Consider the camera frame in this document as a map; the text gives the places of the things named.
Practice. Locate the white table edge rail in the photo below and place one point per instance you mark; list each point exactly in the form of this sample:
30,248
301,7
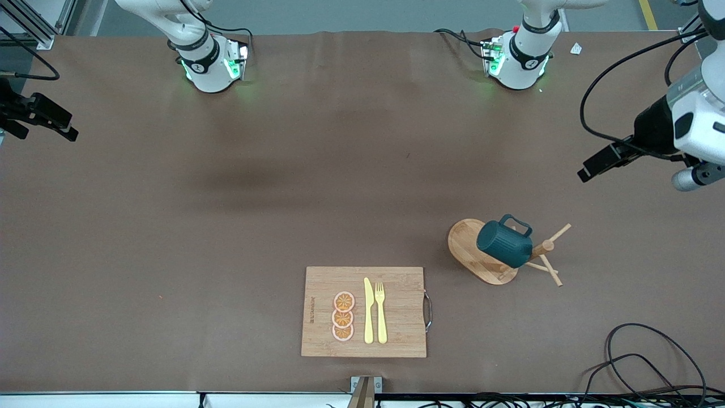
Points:
113,401

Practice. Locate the yellow plastic fork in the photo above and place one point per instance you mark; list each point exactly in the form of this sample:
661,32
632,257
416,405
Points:
381,317

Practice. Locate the brown table cover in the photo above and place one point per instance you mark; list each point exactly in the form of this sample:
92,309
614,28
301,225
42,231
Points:
226,255

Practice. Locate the dark green cup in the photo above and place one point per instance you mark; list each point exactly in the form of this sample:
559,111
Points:
501,246

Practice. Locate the grey metal mounting bracket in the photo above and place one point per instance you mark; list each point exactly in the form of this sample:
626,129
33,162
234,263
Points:
378,384

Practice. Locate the bamboo cutting board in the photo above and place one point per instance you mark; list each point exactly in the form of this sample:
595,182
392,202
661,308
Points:
396,317

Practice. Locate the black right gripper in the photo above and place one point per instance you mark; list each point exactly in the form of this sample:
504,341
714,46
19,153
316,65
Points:
12,107

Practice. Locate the wooden cup rack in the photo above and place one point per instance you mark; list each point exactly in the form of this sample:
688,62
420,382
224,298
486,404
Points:
461,241

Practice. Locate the orange slice toy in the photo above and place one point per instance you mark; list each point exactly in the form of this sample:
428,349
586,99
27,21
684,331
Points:
344,301

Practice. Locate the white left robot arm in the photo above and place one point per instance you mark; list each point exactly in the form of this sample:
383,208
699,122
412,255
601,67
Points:
521,65

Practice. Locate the yellow plastic knife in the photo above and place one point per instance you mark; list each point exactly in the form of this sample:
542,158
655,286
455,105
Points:
369,317

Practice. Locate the small white paper scrap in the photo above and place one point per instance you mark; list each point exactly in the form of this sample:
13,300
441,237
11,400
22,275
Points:
576,49

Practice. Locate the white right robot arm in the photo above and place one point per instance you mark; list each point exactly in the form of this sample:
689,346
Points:
209,73

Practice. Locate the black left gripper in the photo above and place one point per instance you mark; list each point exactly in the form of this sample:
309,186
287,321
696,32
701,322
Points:
651,130

